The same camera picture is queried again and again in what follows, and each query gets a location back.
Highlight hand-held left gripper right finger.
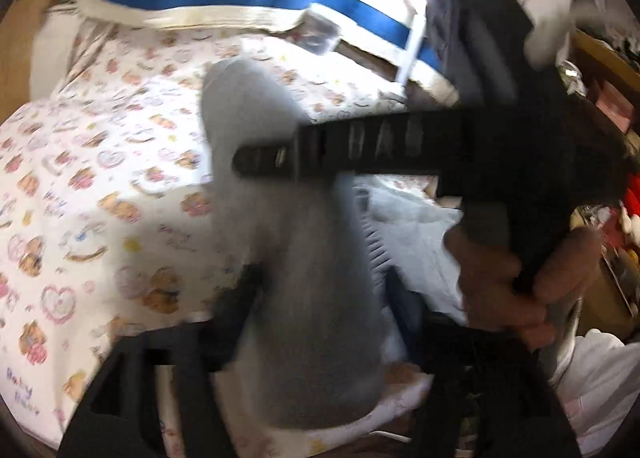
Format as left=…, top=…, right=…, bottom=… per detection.
left=382, top=271, right=583, bottom=458

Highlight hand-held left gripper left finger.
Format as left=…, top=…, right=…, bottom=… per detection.
left=59, top=262, right=273, bottom=458

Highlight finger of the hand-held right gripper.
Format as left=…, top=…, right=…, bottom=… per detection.
left=231, top=131, right=303, bottom=183

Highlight grey pants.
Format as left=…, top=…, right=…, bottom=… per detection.
left=199, top=58, right=401, bottom=431

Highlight person's right hand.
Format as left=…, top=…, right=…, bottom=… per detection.
left=442, top=221, right=608, bottom=351

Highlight white desk lamp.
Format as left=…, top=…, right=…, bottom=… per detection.
left=395, top=13, right=426, bottom=89

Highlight wooden shelf unit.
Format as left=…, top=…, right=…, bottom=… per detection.
left=565, top=26, right=640, bottom=334

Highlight clear plastic cup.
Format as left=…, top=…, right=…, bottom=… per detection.
left=295, top=6, right=343, bottom=56

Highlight bear print blanket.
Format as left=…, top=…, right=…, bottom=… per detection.
left=0, top=18, right=466, bottom=458

